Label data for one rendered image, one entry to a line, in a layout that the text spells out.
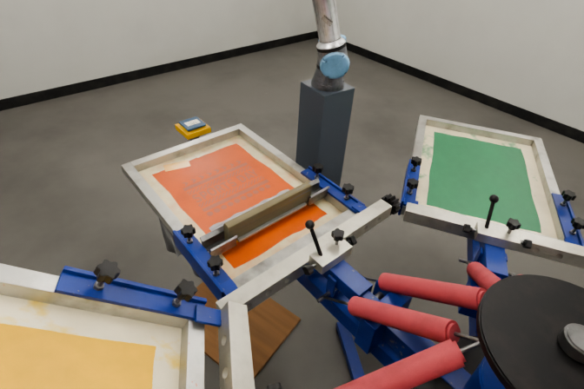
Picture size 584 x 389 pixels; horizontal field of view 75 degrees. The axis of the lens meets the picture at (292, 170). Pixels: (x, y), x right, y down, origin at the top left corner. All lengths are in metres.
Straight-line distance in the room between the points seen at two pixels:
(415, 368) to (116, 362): 0.55
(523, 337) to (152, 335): 0.70
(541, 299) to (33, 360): 0.91
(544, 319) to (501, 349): 0.12
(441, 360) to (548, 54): 4.13
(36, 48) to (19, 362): 4.06
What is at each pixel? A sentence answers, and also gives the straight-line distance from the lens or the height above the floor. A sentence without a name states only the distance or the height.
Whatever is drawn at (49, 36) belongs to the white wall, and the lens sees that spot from 4.69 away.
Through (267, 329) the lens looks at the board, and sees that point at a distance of 2.21.
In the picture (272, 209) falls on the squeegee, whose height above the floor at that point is 1.04.
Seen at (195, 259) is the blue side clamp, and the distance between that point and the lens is 1.21.
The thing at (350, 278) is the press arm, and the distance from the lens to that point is 1.14.
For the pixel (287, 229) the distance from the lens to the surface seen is 1.36.
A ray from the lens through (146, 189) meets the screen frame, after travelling 1.53.
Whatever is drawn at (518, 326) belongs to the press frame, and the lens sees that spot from 0.83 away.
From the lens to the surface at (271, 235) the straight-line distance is 1.34.
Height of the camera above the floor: 1.92
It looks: 36 degrees down
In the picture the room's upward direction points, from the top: 3 degrees clockwise
